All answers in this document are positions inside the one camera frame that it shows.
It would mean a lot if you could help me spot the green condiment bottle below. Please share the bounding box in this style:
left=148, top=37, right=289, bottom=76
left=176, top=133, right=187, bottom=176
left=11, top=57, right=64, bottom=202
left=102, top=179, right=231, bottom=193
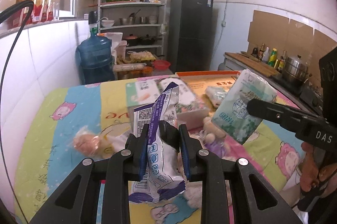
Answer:
left=267, top=48, right=278, bottom=67

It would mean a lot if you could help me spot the floral tissue pack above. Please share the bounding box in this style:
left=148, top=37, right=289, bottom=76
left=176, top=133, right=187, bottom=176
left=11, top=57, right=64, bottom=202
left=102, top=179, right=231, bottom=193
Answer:
left=157, top=77, right=210, bottom=130

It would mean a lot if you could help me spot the wooden cutting board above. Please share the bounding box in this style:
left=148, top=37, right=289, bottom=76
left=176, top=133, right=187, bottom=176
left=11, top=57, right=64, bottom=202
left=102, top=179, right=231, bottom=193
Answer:
left=224, top=52, right=280, bottom=78

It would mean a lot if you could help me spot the pink ball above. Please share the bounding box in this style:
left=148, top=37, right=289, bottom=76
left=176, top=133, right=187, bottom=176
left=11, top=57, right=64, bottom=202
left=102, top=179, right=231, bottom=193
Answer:
left=72, top=126, right=100, bottom=157

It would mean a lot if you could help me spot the white metal shelf rack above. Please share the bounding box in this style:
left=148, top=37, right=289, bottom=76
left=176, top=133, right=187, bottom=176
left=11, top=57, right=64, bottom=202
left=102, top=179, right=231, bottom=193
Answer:
left=97, top=0, right=167, bottom=57

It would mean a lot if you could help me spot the green white cardboard box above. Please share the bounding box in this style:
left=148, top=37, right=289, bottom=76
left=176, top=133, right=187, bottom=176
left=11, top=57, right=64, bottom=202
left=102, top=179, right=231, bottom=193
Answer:
left=126, top=80, right=160, bottom=107

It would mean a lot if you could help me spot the colourful cartoon bed sheet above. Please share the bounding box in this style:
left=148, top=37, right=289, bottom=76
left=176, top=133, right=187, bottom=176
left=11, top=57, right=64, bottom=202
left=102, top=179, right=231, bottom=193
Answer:
left=14, top=75, right=305, bottom=223

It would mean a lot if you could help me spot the small white tissue packet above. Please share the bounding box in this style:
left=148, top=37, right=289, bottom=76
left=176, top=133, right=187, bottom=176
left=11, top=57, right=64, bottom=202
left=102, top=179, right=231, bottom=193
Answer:
left=205, top=86, right=227, bottom=108

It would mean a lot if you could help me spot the beige teddy bear purple dress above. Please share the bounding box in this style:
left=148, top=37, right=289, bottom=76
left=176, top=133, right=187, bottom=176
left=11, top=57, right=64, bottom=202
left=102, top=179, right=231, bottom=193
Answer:
left=203, top=117, right=227, bottom=144

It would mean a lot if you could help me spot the person's hand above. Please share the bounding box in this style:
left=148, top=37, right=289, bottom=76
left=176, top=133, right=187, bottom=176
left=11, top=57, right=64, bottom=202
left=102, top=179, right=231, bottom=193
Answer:
left=300, top=142, right=336, bottom=198

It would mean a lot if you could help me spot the orange drink bottles pack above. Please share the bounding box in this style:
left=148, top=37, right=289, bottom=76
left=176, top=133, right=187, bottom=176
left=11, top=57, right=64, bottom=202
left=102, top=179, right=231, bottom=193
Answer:
left=11, top=0, right=54, bottom=27

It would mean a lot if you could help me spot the black refrigerator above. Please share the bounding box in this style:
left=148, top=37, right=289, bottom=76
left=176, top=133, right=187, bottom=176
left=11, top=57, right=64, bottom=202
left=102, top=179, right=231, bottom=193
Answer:
left=167, top=0, right=213, bottom=73

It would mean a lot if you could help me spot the green white tissue pack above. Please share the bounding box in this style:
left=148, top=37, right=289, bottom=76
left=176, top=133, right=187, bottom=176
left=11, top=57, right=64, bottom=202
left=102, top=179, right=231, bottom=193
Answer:
left=211, top=69, right=277, bottom=145

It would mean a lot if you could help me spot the red plastic basket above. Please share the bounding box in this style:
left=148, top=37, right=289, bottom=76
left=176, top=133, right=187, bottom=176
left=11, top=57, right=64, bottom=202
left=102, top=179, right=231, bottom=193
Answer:
left=152, top=59, right=171, bottom=70

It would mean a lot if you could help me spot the steel steamer pot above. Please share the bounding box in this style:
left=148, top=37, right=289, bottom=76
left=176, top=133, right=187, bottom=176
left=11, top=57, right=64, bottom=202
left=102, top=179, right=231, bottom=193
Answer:
left=282, top=55, right=308, bottom=86

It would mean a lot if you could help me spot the black cable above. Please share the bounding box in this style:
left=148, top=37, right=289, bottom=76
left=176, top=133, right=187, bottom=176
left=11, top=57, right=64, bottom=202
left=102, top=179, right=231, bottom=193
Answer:
left=0, top=0, right=35, bottom=223

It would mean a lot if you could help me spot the white purple snack packet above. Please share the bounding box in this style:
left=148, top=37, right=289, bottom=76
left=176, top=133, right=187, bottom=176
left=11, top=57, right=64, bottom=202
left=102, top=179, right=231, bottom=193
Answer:
left=129, top=82, right=185, bottom=203

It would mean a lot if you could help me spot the blue water jug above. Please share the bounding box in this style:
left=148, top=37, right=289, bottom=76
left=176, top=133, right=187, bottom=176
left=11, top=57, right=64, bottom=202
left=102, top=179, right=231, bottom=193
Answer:
left=75, top=11, right=115, bottom=85

